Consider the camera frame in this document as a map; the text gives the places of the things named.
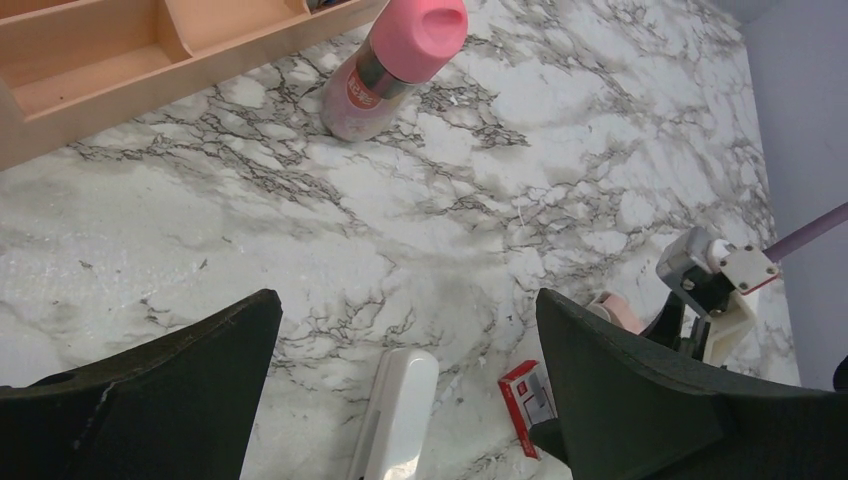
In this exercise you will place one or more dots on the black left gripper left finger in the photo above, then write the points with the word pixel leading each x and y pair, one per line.
pixel 178 407

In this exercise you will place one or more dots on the pink cap glue bottle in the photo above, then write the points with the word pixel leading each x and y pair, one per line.
pixel 408 44

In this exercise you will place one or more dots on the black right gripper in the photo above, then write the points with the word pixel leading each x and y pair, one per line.
pixel 665 329

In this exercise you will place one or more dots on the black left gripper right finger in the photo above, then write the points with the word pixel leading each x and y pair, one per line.
pixel 630 408

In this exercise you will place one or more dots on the long white stapler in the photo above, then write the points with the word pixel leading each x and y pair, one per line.
pixel 397 416

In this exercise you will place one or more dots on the red staple box sleeve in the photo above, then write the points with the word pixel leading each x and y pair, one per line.
pixel 526 393

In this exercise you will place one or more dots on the peach plastic desk organizer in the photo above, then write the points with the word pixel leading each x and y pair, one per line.
pixel 71 69

